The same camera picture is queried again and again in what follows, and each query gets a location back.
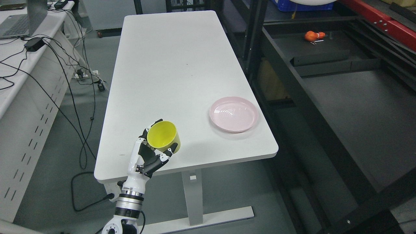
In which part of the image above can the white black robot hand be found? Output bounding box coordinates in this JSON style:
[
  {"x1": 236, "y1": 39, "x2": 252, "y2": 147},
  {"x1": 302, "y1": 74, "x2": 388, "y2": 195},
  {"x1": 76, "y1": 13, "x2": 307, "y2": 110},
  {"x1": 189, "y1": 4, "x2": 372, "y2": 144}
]
[{"x1": 121, "y1": 119, "x2": 177, "y2": 194}]

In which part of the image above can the yellow plastic cup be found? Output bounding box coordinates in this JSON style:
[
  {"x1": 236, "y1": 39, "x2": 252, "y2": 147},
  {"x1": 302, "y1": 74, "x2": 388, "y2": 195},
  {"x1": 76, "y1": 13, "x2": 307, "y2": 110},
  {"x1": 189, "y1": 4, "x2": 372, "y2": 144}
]
[{"x1": 147, "y1": 121, "x2": 181, "y2": 154}]

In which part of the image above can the orange toy on shelf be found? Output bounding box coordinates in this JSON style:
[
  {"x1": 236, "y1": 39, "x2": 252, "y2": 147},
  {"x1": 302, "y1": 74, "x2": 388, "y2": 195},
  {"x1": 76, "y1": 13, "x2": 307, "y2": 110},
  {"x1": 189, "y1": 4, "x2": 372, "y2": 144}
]
[{"x1": 304, "y1": 31, "x2": 326, "y2": 42}]

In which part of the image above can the black metal shelf rack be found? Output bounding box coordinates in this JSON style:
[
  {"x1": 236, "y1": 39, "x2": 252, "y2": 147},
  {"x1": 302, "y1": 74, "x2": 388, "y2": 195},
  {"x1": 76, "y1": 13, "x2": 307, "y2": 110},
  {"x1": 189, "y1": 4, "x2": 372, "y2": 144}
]
[{"x1": 209, "y1": 0, "x2": 415, "y2": 234}]

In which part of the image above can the white table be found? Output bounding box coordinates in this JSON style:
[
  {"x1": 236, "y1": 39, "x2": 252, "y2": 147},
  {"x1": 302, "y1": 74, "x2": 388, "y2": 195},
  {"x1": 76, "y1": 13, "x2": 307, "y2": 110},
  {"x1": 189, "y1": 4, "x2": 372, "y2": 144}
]
[{"x1": 95, "y1": 10, "x2": 279, "y2": 234}]

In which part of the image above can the pink plastic plate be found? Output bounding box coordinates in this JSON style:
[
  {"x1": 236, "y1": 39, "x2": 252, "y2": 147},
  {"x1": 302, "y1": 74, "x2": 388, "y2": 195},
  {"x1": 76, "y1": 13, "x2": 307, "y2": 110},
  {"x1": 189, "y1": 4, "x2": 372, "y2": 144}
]
[{"x1": 208, "y1": 97, "x2": 259, "y2": 133}]

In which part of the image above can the white side desk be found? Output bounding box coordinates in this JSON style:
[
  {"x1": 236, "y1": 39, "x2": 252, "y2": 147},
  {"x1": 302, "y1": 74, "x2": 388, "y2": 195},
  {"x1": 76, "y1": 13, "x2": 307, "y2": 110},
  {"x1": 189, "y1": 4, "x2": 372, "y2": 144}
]
[{"x1": 0, "y1": 1, "x2": 85, "y2": 223}]

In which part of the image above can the black power adapter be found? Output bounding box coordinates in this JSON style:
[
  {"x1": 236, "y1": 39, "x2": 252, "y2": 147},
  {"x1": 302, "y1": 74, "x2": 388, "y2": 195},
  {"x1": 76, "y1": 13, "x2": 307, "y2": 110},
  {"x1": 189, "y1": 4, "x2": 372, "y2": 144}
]
[{"x1": 24, "y1": 37, "x2": 45, "y2": 52}]

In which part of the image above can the grey laptop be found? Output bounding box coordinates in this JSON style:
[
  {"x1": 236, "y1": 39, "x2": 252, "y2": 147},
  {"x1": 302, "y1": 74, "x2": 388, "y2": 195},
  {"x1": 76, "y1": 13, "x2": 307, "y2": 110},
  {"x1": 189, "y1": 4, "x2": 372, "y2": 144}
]
[{"x1": 0, "y1": 0, "x2": 47, "y2": 39}]

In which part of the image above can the black phone on desk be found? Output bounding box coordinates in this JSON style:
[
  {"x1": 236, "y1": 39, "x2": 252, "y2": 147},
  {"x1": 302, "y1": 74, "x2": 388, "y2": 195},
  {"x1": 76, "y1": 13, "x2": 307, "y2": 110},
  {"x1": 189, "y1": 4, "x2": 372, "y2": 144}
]
[{"x1": 0, "y1": 3, "x2": 26, "y2": 11}]

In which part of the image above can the blue plastic crate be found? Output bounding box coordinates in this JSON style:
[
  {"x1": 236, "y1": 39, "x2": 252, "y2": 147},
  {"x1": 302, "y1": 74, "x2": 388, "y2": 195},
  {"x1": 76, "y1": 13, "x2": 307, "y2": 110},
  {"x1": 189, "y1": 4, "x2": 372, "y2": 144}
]
[{"x1": 271, "y1": 0, "x2": 334, "y2": 12}]

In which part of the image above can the black cable on desk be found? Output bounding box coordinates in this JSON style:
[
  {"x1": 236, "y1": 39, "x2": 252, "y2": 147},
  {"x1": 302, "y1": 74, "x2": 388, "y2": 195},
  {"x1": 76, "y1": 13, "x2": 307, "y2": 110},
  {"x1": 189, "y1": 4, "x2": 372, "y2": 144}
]
[{"x1": 0, "y1": 49, "x2": 30, "y2": 91}]

